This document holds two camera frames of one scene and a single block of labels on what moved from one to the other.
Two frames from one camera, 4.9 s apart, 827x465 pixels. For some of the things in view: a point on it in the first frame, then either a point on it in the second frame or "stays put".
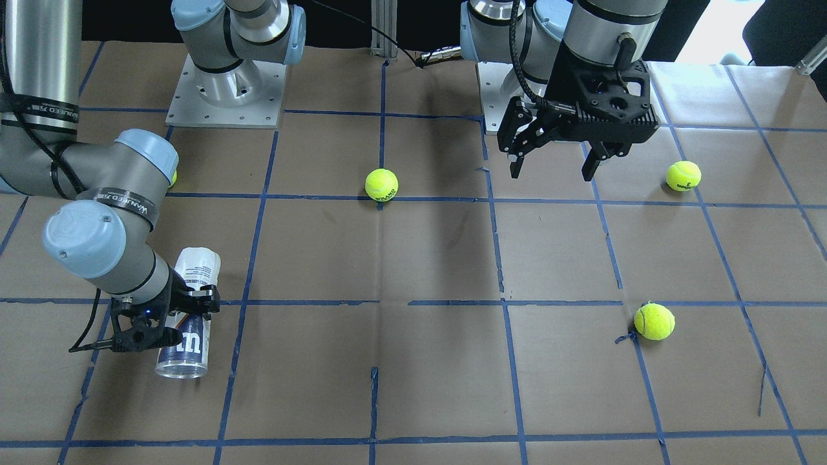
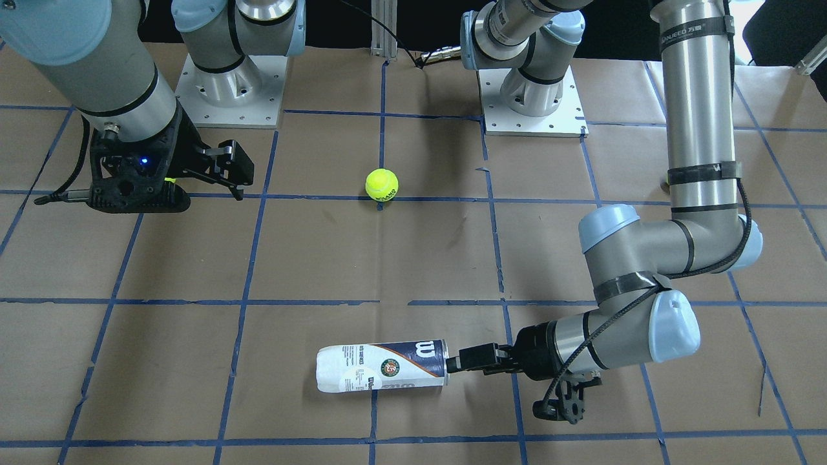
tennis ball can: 188,358 -> 382,366
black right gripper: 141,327 -> 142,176
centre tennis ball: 381,184 stays put
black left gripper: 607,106 -> 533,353
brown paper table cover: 389,294 stays put
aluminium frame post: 384,19 stays put
